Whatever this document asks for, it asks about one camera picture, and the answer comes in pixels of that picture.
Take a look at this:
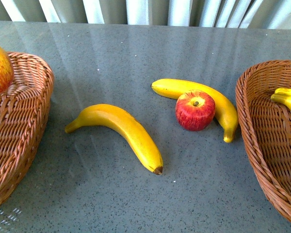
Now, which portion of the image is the large yellow banana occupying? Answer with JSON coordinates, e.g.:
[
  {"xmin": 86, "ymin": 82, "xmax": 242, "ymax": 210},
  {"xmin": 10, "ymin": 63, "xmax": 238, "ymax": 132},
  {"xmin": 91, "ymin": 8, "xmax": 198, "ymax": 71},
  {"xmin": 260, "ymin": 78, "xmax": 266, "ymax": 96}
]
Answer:
[{"xmin": 65, "ymin": 104, "xmax": 163, "ymax": 175}]

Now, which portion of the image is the brown wicker basket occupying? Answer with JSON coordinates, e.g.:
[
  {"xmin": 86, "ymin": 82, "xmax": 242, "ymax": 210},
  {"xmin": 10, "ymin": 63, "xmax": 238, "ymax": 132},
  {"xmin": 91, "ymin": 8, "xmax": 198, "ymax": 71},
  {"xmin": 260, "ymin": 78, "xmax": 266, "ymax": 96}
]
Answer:
[
  {"xmin": 235, "ymin": 60, "xmax": 291, "ymax": 222},
  {"xmin": 0, "ymin": 52, "xmax": 54, "ymax": 205}
]

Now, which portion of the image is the left brown wicker basket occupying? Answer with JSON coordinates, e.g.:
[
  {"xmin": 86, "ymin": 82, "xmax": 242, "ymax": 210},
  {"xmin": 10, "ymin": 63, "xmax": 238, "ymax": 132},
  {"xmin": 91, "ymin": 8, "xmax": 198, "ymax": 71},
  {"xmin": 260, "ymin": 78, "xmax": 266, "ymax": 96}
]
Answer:
[{"xmin": 0, "ymin": 52, "xmax": 54, "ymax": 205}]

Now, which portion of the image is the right brown wicker basket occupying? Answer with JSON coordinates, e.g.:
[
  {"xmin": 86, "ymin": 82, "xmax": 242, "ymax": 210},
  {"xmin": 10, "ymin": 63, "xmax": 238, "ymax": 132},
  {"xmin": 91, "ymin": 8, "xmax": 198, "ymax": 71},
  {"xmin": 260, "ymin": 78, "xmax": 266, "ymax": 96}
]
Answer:
[{"xmin": 235, "ymin": 60, "xmax": 291, "ymax": 222}]

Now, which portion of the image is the banana in basket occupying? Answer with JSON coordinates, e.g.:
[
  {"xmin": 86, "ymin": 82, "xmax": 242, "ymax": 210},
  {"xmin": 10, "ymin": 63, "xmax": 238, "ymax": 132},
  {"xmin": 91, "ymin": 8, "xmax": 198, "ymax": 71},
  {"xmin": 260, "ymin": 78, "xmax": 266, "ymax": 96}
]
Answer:
[
  {"xmin": 271, "ymin": 94, "xmax": 291, "ymax": 110},
  {"xmin": 275, "ymin": 87, "xmax": 291, "ymax": 96}
]

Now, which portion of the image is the lower banana in basket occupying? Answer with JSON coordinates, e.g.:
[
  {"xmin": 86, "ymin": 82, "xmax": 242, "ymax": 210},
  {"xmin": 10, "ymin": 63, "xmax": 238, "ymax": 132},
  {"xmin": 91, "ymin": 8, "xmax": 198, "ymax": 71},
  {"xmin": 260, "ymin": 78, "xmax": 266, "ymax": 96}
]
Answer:
[{"xmin": 271, "ymin": 94, "xmax": 291, "ymax": 110}]

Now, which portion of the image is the dark red apple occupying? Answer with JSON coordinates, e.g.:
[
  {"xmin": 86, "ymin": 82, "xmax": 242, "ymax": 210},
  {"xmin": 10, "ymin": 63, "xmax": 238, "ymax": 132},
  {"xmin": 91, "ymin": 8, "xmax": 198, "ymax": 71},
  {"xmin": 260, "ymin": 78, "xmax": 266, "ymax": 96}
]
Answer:
[{"xmin": 175, "ymin": 89, "xmax": 216, "ymax": 132}]

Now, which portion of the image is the white pleated curtain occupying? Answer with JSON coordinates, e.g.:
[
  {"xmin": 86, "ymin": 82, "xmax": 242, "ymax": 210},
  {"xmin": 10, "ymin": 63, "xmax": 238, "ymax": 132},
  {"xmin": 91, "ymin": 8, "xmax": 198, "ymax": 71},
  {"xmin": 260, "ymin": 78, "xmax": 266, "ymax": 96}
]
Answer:
[{"xmin": 0, "ymin": 0, "xmax": 291, "ymax": 30}]

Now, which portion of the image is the upper banana in basket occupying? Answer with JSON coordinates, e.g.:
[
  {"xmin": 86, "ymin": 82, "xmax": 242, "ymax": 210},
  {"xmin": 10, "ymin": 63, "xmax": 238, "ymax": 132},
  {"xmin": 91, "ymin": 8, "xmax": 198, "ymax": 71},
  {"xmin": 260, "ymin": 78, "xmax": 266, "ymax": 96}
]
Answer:
[{"xmin": 275, "ymin": 87, "xmax": 291, "ymax": 96}]

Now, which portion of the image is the curved yellow banana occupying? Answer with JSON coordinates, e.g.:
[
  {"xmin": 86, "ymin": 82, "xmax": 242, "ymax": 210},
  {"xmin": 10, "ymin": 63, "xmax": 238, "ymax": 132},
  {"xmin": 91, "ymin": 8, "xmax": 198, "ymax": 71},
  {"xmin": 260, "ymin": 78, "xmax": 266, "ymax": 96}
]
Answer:
[{"xmin": 151, "ymin": 78, "xmax": 239, "ymax": 143}]

